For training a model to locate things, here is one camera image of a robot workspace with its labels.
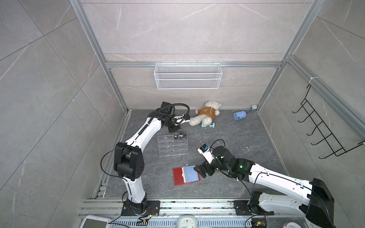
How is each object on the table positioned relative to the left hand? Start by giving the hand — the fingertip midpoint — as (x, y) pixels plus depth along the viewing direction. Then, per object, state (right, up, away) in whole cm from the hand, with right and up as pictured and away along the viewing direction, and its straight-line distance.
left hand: (178, 121), depth 89 cm
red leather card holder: (+5, -33, -5) cm, 33 cm away
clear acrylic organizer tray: (-7, -18, +8) cm, 21 cm away
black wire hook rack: (+69, -10, -27) cm, 75 cm away
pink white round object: (+56, -51, -22) cm, 78 cm away
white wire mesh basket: (+6, +32, +12) cm, 35 cm away
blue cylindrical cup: (+47, +5, +21) cm, 52 cm away
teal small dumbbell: (+26, -3, +17) cm, 31 cm away
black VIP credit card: (+1, -11, +4) cm, 11 cm away
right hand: (+12, -23, -12) cm, 29 cm away
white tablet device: (-39, -48, -23) cm, 66 cm away
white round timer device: (+5, -49, -22) cm, 54 cm away
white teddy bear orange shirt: (+20, +5, +17) cm, 27 cm away
